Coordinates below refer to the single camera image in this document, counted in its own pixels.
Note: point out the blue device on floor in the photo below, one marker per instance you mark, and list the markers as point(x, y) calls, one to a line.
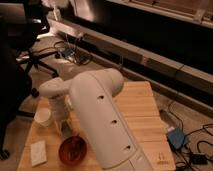
point(66, 53)

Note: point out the blue box on floor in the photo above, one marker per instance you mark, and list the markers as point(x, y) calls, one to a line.
point(176, 138)

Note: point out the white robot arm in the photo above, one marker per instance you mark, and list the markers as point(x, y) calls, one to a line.
point(91, 94)

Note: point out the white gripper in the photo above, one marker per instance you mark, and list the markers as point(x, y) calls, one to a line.
point(60, 112)

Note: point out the white paper cup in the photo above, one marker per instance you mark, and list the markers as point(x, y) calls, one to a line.
point(43, 117)

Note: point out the white sponge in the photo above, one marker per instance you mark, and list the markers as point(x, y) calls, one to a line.
point(38, 153)

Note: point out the dark red bowl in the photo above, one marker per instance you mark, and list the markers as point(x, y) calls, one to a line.
point(72, 151)

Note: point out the black office chair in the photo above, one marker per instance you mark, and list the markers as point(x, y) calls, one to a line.
point(21, 21)

